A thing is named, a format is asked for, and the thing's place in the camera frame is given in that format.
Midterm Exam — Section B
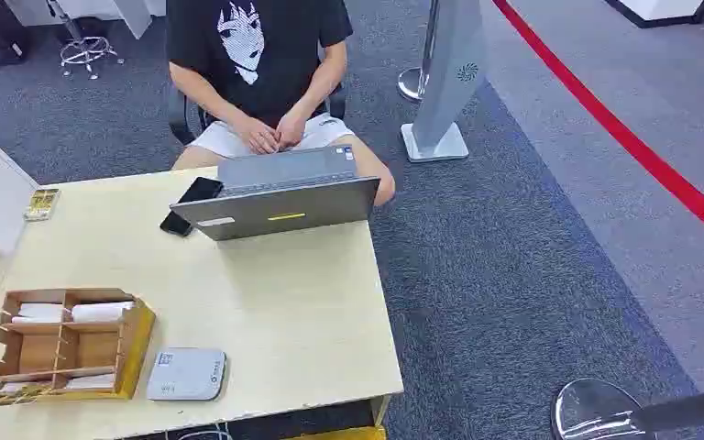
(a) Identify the red barrier belt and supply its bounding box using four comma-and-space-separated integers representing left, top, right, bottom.
489, 0, 704, 257

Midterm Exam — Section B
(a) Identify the chrome stanchion post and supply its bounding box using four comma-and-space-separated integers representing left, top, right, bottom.
396, 0, 442, 103

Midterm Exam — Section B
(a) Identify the chrome stanchion base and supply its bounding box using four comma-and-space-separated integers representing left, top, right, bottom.
551, 377, 657, 440

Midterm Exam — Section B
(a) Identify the yellow printed small box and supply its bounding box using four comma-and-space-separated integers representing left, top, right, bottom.
22, 188, 61, 223

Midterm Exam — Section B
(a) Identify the person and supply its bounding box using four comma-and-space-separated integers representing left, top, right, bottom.
165, 0, 397, 208

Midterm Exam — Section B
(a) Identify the person's hand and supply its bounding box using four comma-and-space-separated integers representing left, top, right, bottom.
274, 109, 310, 152
234, 115, 281, 156

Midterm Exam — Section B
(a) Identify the person's left hand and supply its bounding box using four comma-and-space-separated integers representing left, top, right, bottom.
274, 109, 310, 152

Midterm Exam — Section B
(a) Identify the black smartphone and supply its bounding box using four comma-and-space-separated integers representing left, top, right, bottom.
159, 176, 225, 237

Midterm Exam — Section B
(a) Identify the grey laptop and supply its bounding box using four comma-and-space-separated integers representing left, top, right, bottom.
170, 144, 381, 242

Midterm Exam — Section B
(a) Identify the grey standing sign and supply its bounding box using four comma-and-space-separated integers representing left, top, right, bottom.
400, 0, 488, 164

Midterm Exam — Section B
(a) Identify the person's right hand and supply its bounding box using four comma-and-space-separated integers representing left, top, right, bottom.
234, 115, 281, 156

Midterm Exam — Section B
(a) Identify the dark barrier post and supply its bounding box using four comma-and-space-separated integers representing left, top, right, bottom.
631, 384, 704, 435

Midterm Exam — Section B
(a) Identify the grey card reader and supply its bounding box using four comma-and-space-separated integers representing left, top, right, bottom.
146, 346, 228, 403

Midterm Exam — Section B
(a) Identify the chrome stool base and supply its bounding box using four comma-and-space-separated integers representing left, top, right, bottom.
48, 0, 127, 82

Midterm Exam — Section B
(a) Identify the wooden card box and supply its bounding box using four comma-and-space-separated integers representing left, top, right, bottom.
0, 287, 157, 407

